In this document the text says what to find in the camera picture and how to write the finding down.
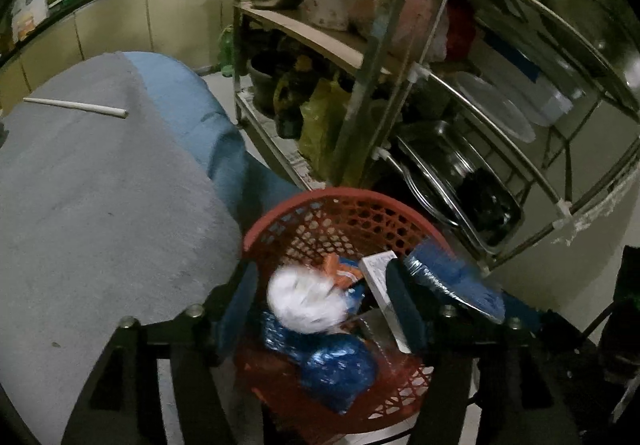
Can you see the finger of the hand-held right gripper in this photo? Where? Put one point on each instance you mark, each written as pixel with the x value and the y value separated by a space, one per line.
pixel 522 315

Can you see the clear plastic container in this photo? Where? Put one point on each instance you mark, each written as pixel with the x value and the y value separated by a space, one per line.
pixel 545 95

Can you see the green bottle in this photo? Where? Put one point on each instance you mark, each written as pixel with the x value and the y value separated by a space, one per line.
pixel 227 50

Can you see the red plastic mesh basket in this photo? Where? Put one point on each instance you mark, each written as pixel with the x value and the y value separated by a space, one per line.
pixel 325 225

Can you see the metal shelf rack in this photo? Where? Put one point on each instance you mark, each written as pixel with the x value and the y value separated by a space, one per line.
pixel 380 65

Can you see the blue plastic bag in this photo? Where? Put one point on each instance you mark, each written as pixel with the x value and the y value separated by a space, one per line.
pixel 335 370

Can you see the beige kitchen counter cabinets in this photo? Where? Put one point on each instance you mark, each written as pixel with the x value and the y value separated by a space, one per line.
pixel 150 20

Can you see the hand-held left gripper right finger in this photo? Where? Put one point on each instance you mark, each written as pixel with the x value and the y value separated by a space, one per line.
pixel 405 310

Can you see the metal tray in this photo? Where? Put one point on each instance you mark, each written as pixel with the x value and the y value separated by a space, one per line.
pixel 450 165

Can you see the blue under cloth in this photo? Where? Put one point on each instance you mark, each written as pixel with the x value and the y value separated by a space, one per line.
pixel 200 115

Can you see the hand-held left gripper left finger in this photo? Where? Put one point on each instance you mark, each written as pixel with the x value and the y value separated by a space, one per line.
pixel 235 315

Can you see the red plastic bag on shelf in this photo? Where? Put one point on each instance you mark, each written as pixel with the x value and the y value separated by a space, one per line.
pixel 450 25

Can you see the orange and white cardboard box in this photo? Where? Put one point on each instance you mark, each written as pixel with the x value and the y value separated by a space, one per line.
pixel 382 285

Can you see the yellow plastic bag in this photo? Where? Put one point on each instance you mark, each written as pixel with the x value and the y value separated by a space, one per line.
pixel 322 125

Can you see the thin white rod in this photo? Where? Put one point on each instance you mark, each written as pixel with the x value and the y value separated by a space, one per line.
pixel 75 106

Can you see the long blue toothpaste box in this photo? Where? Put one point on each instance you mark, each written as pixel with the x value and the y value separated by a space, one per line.
pixel 450 280

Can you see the white plates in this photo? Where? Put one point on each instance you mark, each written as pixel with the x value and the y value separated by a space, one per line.
pixel 495 105

